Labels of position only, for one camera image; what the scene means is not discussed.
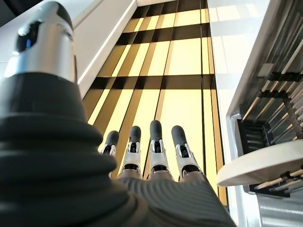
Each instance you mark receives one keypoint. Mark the stainless steel sink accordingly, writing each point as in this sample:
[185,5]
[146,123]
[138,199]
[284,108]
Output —
[251,71]

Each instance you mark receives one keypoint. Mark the black sink drying rack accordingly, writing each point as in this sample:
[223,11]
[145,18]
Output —
[279,113]

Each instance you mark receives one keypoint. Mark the cream ceramic plate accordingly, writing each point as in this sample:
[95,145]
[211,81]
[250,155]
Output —
[255,165]

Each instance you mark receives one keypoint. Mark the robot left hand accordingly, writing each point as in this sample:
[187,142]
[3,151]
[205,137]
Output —
[47,165]

